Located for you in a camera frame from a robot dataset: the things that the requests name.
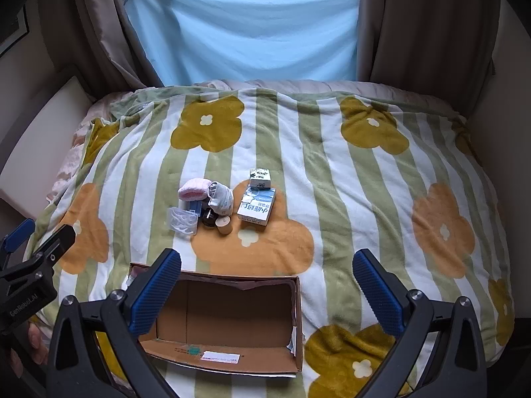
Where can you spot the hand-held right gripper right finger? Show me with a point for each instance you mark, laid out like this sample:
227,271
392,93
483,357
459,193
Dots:
377,294

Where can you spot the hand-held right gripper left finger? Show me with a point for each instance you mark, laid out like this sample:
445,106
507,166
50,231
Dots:
153,294

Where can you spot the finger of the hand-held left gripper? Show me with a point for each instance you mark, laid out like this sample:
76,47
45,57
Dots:
56,246
17,235

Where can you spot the clear plastic floss box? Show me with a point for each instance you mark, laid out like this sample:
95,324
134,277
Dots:
182,219

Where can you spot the cardboard box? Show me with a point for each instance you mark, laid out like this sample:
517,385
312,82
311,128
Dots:
232,311

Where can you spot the small black round cap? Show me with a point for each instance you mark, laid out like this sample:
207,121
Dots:
208,219

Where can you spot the beige cylinder container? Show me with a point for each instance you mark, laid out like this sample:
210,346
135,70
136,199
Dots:
224,226

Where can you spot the pink towel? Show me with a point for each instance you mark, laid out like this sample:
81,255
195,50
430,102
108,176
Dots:
193,190

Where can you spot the grey sock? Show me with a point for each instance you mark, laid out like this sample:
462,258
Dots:
220,201

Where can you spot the white and blue carton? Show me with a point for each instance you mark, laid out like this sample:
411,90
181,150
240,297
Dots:
255,211

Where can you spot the small printed carton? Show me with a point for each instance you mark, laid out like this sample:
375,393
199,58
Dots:
260,178

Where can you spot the person's left hand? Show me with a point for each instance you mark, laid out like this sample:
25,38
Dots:
36,340

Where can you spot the floral striped blanket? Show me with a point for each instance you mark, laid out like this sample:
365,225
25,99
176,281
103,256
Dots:
332,215

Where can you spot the beige curtain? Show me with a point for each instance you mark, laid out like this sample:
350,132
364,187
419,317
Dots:
427,25
108,29

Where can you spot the light blue sheet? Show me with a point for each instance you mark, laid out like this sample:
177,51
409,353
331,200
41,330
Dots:
249,29

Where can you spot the dark picture frame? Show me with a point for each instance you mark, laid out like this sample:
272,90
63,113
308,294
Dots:
14,29

